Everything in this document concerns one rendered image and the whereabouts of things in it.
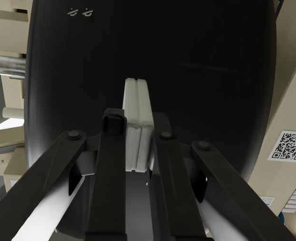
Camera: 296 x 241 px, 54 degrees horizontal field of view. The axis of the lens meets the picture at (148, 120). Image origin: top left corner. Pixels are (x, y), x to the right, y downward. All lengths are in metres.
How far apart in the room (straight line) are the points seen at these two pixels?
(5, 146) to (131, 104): 1.01
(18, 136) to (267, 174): 0.84
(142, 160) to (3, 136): 1.05
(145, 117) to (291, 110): 0.44
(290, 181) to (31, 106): 0.55
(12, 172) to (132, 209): 0.73
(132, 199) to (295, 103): 0.34
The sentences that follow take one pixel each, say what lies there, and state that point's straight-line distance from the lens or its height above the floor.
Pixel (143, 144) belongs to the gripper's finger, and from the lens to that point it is 0.15.
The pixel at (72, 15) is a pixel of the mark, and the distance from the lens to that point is 0.31.
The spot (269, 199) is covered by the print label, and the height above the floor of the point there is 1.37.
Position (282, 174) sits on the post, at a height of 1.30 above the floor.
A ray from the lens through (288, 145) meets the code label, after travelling 0.62.
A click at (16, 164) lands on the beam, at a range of 1.07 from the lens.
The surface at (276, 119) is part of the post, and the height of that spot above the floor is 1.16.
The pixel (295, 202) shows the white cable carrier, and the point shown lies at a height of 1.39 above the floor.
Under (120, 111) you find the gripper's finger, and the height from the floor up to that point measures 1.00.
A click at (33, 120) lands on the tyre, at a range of 0.33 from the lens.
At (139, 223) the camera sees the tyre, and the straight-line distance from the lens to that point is 0.39.
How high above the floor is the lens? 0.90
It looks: 35 degrees up
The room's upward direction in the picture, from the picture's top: 170 degrees counter-clockwise
